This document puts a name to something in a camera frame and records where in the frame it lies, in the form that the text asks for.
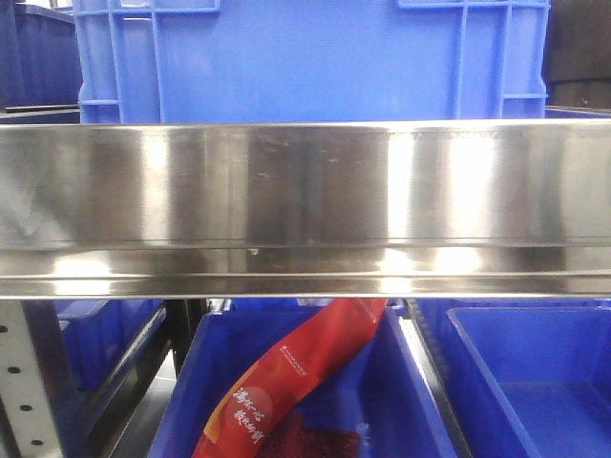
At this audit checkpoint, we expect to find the dark blue crate left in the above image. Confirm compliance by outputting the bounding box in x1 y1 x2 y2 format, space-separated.
1 1 82 108

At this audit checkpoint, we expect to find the blue bin with package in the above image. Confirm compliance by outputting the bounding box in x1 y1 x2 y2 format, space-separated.
148 306 456 457

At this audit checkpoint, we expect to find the red printed snack package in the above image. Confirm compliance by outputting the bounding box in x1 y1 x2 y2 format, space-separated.
192 298 388 457

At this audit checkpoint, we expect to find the stainless steel shelf rail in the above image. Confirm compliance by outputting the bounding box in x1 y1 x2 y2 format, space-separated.
1 119 610 299

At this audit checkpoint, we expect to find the perforated metal rack upright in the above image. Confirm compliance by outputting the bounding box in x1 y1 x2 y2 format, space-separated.
1 300 83 457

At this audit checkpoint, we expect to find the empty blue bin right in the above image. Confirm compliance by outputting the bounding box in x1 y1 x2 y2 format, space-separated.
414 299 610 457

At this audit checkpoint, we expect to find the large blue plastic crate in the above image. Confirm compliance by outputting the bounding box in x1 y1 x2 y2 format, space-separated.
74 1 551 123

